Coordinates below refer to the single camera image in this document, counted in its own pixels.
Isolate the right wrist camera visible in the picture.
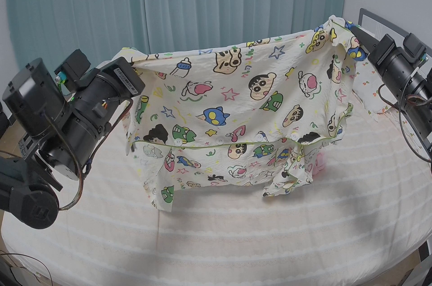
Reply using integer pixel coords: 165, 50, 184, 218
403, 33, 428, 64

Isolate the white printed pyjama top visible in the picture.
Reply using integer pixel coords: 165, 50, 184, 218
122, 15, 367, 212

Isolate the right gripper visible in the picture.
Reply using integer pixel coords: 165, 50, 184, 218
348, 21, 422, 103

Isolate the pink garment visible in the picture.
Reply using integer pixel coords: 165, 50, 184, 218
312, 152, 329, 174

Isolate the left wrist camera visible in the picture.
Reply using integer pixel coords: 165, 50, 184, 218
55, 49, 92, 94

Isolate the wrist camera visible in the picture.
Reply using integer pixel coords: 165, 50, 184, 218
403, 33, 428, 64
55, 49, 92, 94

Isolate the bed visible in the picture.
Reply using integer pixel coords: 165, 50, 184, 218
0, 8, 432, 286

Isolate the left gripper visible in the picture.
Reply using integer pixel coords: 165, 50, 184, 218
72, 57, 146, 140

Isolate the black cable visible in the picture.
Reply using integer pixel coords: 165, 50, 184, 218
378, 82, 432, 164

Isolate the white printed pillow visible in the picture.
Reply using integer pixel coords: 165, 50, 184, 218
353, 59, 409, 123

